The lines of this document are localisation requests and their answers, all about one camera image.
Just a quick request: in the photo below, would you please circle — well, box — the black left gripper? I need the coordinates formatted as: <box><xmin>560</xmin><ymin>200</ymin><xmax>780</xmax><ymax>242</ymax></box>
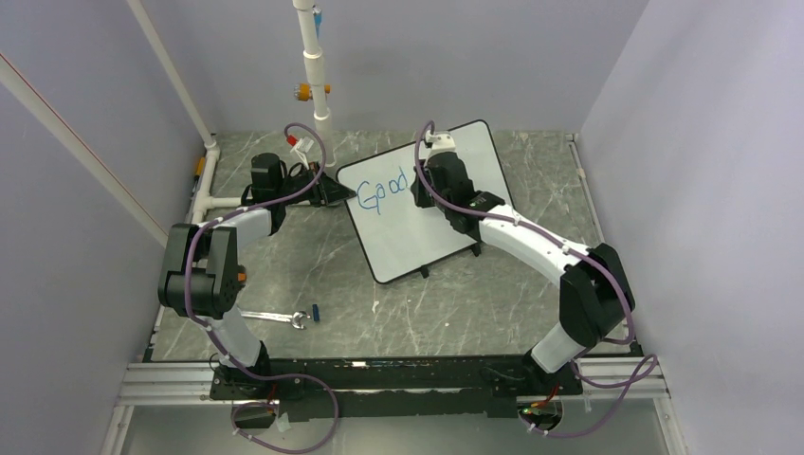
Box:
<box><xmin>277</xmin><ymin>161</ymin><xmax>356</xmax><ymax>208</ymax></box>

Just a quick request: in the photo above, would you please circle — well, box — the white whiteboard black frame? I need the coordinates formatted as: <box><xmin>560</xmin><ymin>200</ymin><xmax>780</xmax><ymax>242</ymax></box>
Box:
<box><xmin>336</xmin><ymin>119</ymin><xmax>512</xmax><ymax>283</ymax></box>

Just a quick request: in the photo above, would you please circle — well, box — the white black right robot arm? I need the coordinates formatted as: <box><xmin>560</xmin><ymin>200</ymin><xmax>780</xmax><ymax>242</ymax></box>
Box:
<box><xmin>411</xmin><ymin>152</ymin><xmax>635</xmax><ymax>393</ymax></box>

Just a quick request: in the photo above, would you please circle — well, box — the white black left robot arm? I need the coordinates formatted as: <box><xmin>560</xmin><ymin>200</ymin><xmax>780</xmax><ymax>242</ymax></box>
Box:
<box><xmin>157</xmin><ymin>153</ymin><xmax>356</xmax><ymax>398</ymax></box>

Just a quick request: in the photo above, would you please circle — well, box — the yellow pipe clamp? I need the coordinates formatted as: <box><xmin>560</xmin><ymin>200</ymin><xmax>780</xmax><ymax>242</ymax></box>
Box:
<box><xmin>293</xmin><ymin>83</ymin><xmax>314</xmax><ymax>101</ymax></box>

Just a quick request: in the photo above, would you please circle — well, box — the silver wrench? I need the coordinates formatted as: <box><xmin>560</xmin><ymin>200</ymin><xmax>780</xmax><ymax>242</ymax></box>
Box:
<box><xmin>241</xmin><ymin>311</ymin><xmax>312</xmax><ymax>330</ymax></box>

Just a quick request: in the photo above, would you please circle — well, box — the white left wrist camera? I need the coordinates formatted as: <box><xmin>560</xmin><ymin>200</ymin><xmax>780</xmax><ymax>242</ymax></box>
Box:
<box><xmin>285</xmin><ymin>135</ymin><xmax>316</xmax><ymax>170</ymax></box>

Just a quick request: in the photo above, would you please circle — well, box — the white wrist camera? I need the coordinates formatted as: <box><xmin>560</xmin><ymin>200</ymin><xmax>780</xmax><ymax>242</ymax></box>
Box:
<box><xmin>285</xmin><ymin>135</ymin><xmax>316</xmax><ymax>170</ymax></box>
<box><xmin>423</xmin><ymin>130</ymin><xmax>456</xmax><ymax>155</ymax></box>

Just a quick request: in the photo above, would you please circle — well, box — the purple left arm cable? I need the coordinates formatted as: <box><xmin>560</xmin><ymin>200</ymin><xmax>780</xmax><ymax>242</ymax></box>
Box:
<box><xmin>182</xmin><ymin>122</ymin><xmax>340</xmax><ymax>455</ymax></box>

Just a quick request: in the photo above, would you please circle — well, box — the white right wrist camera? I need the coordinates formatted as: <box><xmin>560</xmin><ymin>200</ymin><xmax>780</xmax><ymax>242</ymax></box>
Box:
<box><xmin>423</xmin><ymin>130</ymin><xmax>456</xmax><ymax>155</ymax></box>

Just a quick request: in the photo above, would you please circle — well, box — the aluminium extrusion frame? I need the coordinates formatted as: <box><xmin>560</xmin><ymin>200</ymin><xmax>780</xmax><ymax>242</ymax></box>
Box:
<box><xmin>100</xmin><ymin>361</ymin><xmax>213</xmax><ymax>454</ymax></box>

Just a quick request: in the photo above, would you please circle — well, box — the white PVC pipe frame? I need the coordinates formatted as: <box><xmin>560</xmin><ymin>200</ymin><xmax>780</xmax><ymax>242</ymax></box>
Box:
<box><xmin>0</xmin><ymin>0</ymin><xmax>338</xmax><ymax>240</ymax></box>

